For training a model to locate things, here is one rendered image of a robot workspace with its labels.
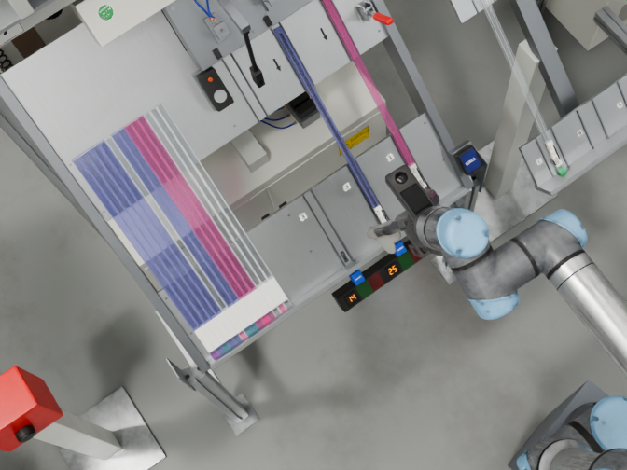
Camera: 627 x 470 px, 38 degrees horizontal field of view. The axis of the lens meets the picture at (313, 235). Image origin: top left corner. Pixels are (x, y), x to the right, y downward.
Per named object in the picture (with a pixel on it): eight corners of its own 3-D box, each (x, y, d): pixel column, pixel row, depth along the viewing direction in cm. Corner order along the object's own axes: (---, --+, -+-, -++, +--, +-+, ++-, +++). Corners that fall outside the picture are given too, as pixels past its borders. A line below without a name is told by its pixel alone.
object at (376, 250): (452, 184, 204) (468, 192, 197) (204, 356, 196) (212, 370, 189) (451, 179, 203) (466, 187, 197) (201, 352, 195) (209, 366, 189)
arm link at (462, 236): (462, 272, 145) (436, 227, 143) (438, 264, 156) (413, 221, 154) (503, 245, 146) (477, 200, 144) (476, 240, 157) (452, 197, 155)
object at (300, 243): (456, 182, 201) (464, 186, 198) (203, 357, 193) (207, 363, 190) (420, 109, 193) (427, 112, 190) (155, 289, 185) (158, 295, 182)
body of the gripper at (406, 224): (411, 255, 172) (433, 263, 160) (387, 217, 170) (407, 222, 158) (444, 232, 173) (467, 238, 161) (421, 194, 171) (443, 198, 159)
